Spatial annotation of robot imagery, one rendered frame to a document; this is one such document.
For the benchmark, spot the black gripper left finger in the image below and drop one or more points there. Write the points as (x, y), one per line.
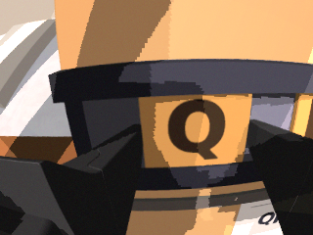
(90, 195)

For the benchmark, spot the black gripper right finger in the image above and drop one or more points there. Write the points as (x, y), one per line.
(285, 162)

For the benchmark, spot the white paper ticket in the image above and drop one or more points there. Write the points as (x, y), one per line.
(257, 219)

